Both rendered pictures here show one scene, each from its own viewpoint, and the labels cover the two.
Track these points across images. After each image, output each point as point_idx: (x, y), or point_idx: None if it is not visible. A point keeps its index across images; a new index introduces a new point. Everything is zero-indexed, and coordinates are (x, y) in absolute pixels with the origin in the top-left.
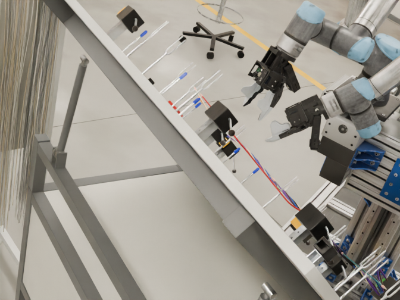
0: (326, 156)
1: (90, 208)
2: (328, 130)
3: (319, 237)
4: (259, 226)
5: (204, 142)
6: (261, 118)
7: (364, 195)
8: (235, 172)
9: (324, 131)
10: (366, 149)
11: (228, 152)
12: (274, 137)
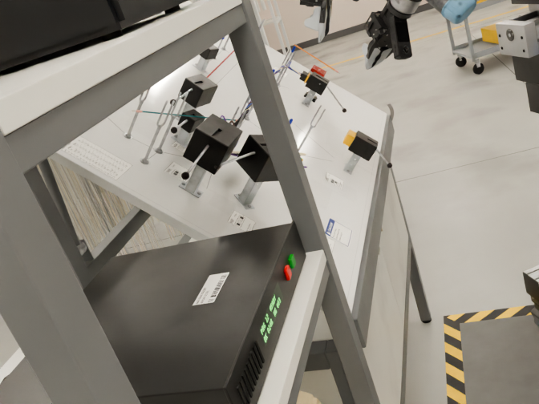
0: (524, 81)
1: None
2: (503, 45)
3: (191, 102)
4: None
5: (199, 63)
6: (318, 38)
7: None
8: (343, 111)
9: (500, 49)
10: None
11: (314, 86)
12: (365, 60)
